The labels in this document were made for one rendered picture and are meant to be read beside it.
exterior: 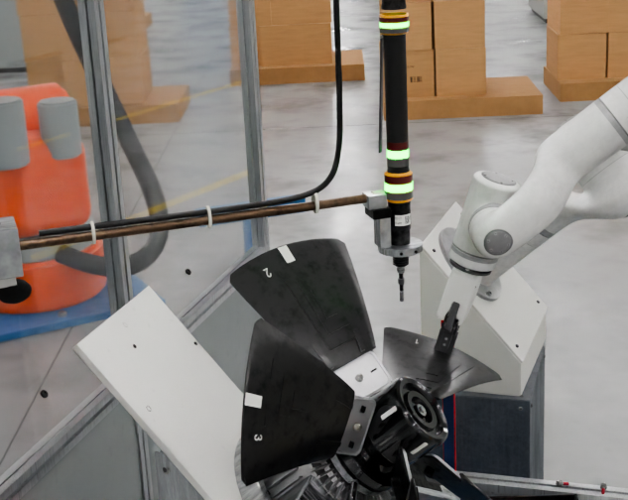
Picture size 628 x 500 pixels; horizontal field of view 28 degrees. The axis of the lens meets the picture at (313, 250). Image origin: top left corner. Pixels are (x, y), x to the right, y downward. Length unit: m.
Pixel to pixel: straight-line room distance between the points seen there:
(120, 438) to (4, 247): 1.00
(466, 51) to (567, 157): 7.51
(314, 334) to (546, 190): 0.44
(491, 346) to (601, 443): 1.94
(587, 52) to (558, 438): 5.97
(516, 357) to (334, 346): 0.73
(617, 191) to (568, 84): 7.51
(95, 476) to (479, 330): 0.84
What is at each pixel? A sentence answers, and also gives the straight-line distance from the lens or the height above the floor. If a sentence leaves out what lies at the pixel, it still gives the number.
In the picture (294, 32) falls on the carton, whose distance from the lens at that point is 11.22.
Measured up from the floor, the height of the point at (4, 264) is 1.52.
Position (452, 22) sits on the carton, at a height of 0.70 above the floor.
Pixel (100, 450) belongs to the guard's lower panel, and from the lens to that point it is 2.62.
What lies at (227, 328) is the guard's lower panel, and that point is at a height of 0.88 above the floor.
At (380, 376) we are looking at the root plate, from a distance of 1.97.
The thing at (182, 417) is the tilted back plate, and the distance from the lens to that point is 1.97.
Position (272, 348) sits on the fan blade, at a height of 1.40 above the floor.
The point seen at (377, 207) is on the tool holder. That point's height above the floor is 1.52.
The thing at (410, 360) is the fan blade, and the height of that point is 1.19.
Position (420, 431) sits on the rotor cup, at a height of 1.21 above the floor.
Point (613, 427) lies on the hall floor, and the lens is 4.65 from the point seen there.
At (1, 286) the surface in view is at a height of 1.49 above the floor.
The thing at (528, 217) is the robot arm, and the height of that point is 1.47.
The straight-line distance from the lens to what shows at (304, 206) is 1.86.
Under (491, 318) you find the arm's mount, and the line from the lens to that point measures 2.63.
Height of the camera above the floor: 2.06
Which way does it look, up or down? 18 degrees down
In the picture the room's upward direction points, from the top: 3 degrees counter-clockwise
